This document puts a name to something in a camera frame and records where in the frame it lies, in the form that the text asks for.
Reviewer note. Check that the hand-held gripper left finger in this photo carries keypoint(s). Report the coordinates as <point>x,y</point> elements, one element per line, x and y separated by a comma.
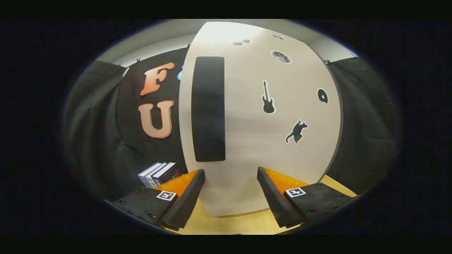
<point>187,201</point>

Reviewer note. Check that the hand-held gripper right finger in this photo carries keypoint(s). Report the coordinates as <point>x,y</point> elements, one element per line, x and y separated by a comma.
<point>273,201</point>

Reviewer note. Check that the beige cabinet door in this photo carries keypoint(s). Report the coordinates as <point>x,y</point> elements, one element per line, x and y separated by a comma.
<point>254,148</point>

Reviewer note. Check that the black backdrop cloth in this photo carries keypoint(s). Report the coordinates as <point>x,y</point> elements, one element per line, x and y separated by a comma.
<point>367,123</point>

